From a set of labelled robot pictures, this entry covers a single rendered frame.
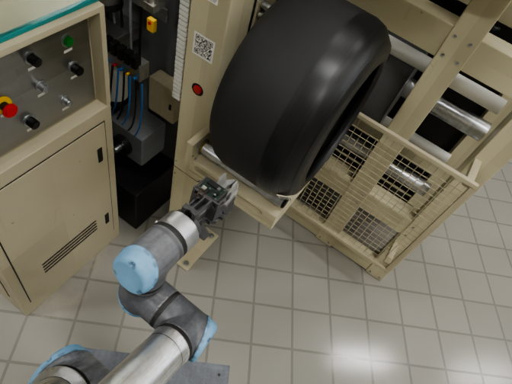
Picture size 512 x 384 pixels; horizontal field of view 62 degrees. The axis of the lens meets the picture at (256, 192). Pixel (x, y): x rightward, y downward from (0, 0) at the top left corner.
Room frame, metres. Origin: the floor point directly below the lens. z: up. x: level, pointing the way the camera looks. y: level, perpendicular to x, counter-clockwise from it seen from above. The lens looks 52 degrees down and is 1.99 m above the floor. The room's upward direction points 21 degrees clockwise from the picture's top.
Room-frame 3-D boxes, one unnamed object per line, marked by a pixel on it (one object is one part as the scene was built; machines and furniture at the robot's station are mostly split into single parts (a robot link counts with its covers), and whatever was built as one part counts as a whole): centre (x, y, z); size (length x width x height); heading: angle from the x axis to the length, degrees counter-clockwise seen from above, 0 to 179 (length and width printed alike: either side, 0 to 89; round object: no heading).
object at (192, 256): (1.10, 0.27, 0.01); 0.27 x 0.27 x 0.02; 72
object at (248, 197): (0.91, 0.07, 0.83); 0.36 x 0.09 x 0.06; 72
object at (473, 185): (1.29, -0.30, 0.65); 0.90 x 0.02 x 0.70; 72
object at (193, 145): (1.10, 0.19, 0.90); 0.40 x 0.03 x 0.10; 162
